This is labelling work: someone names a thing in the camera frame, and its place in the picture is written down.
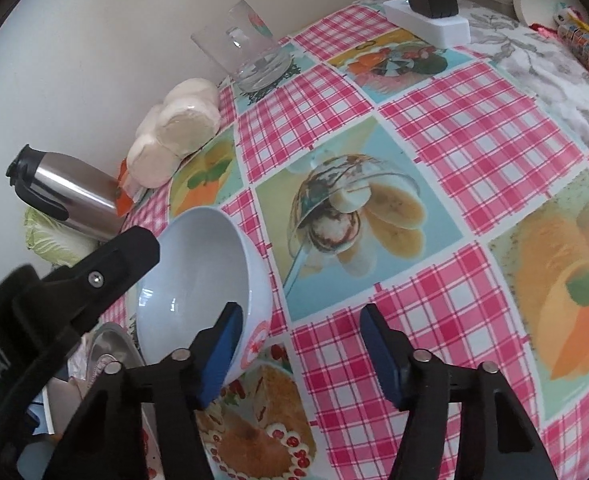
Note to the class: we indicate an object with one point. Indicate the stainless steel thermos jug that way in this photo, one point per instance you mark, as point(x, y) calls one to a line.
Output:
point(74, 190)

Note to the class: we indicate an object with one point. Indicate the clear glass mug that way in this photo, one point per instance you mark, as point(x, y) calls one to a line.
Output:
point(254, 67)

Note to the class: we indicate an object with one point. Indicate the light blue floral bowl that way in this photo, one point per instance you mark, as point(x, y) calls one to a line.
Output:
point(194, 270)

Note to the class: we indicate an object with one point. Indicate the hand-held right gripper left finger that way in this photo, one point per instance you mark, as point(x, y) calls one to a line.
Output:
point(219, 355)

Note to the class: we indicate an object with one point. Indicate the stainless steel deep plate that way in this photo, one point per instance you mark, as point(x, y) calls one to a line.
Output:
point(117, 345)

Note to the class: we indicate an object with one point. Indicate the bag of white steamed buns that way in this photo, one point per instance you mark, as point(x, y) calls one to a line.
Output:
point(179, 125)

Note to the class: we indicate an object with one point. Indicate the white power strip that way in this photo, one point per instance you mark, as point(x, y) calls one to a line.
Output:
point(439, 30)

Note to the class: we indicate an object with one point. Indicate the colourful candy roll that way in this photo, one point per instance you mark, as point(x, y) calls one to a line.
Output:
point(584, 45)

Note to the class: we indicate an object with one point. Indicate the napa cabbage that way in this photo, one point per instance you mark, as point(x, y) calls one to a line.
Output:
point(49, 240)

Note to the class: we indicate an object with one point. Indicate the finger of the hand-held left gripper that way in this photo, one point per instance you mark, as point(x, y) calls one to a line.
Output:
point(94, 280)

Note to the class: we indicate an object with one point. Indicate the orange snack packet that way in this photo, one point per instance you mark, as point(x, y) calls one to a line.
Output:
point(124, 200)

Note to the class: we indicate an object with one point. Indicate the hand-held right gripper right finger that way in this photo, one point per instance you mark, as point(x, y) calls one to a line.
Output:
point(382, 355)

